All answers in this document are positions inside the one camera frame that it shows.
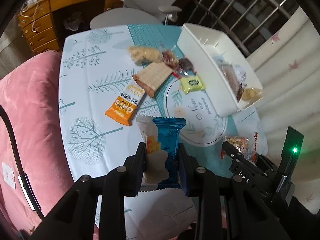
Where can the grey office chair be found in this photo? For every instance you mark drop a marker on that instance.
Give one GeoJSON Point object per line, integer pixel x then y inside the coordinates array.
{"type": "Point", "coordinates": [138, 12]}

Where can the clear bag mixed nuts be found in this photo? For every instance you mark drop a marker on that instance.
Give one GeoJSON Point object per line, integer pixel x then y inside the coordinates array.
{"type": "Point", "coordinates": [246, 146]}

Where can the white plastic storage bin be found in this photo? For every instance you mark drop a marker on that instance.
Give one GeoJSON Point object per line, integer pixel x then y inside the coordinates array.
{"type": "Point", "coordinates": [205, 47]}

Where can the white rice cracker bag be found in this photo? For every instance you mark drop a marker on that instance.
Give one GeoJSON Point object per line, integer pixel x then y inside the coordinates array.
{"type": "Point", "coordinates": [236, 77]}

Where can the orange oats bar packet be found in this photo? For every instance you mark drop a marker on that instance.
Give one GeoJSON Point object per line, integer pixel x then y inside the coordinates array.
{"type": "Point", "coordinates": [126, 103]}

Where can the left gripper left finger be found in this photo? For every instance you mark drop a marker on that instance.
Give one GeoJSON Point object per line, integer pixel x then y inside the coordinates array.
{"type": "Point", "coordinates": [95, 201]}

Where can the clear bag yellow pastry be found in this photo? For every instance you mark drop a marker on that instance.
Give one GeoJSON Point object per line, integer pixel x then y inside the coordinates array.
{"type": "Point", "coordinates": [251, 95]}

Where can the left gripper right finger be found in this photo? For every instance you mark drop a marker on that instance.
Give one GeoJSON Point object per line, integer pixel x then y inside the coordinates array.
{"type": "Point", "coordinates": [201, 183]}

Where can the beige wafer biscuit packet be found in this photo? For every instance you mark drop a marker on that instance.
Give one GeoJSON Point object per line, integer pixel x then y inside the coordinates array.
{"type": "Point", "coordinates": [152, 77]}

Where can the clear bag puffed snack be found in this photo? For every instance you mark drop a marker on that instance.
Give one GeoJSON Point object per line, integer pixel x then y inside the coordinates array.
{"type": "Point", "coordinates": [140, 54]}

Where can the white packet yellow cubes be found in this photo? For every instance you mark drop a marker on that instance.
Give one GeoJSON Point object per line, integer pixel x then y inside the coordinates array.
{"type": "Point", "coordinates": [155, 170]}

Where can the green snack packet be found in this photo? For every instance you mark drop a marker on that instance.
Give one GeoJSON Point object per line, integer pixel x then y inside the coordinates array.
{"type": "Point", "coordinates": [192, 84]}

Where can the dark dried fruit packet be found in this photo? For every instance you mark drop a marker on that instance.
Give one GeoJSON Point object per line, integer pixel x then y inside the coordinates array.
{"type": "Point", "coordinates": [186, 65]}

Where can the blue snack packet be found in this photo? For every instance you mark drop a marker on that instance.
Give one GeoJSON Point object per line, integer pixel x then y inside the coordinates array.
{"type": "Point", "coordinates": [168, 135]}

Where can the pink sofa cushion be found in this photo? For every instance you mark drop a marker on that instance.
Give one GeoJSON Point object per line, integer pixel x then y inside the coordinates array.
{"type": "Point", "coordinates": [29, 95]}

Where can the patterned teal white tablecloth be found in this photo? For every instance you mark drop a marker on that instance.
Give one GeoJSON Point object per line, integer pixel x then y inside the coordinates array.
{"type": "Point", "coordinates": [95, 69]}

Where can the wooden desk with drawers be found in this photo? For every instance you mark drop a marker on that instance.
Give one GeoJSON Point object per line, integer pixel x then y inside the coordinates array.
{"type": "Point", "coordinates": [47, 23]}

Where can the white floral curtain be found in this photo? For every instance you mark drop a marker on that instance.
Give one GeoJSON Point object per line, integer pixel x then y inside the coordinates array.
{"type": "Point", "coordinates": [287, 66]}

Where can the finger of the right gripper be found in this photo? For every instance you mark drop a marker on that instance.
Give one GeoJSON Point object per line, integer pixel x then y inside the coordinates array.
{"type": "Point", "coordinates": [240, 165]}

